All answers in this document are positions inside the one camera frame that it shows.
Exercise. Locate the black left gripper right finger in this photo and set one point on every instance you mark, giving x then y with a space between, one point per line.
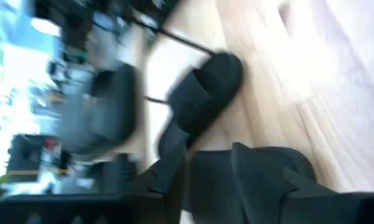
261 186

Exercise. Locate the black rubber slide sandal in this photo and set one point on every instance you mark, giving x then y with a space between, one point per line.
208 186
102 112
205 93

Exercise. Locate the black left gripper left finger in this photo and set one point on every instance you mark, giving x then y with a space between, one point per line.
168 168

